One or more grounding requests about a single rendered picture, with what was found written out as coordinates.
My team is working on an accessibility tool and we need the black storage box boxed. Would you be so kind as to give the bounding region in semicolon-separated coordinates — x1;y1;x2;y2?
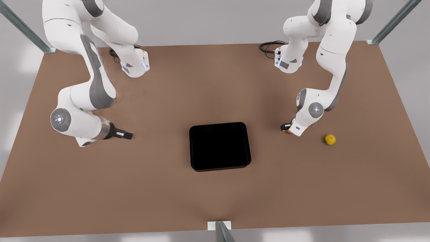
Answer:
189;122;252;172

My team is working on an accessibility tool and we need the black cable loop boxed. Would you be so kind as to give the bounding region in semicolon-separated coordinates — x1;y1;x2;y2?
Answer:
109;44;142;64
259;41;287;60

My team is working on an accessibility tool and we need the silver frame post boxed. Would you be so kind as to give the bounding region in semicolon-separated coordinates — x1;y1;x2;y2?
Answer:
207;220;236;242
366;0;422;45
0;0;56;54

